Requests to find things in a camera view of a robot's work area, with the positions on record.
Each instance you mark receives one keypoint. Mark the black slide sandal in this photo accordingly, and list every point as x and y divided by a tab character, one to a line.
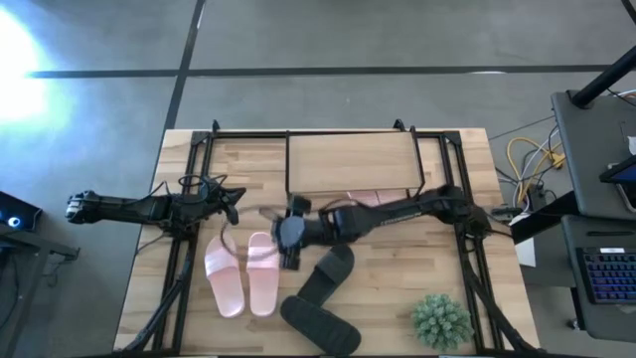
323	325
330	271

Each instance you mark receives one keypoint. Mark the green artificial plant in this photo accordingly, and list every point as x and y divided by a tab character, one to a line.
442	323

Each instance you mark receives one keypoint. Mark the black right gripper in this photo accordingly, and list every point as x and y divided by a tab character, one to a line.
296	205

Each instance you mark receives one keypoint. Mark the black metal station frame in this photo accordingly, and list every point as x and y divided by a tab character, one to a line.
199	136

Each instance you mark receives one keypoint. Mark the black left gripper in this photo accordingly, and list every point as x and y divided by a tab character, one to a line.
211	199

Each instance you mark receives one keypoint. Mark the grey desk top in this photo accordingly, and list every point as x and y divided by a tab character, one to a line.
591	159
611	323

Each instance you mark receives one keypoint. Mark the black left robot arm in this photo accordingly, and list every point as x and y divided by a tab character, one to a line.
124	209

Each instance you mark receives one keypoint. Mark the black tablet with blue screen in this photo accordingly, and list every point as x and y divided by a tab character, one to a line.
627	176

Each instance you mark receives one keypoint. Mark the black box with blue light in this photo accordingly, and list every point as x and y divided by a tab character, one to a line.
25	214

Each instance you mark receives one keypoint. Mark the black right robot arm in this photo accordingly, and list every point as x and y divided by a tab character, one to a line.
397	214

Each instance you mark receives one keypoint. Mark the wooden shelf with black frame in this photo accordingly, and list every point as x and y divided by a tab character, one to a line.
353	161

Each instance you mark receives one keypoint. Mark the black pole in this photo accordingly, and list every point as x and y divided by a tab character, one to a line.
603	79

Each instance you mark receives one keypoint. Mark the backlit black keyboard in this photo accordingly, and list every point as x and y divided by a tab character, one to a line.
611	276

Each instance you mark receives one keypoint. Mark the white paper sheet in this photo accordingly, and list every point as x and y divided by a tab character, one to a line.
526	253

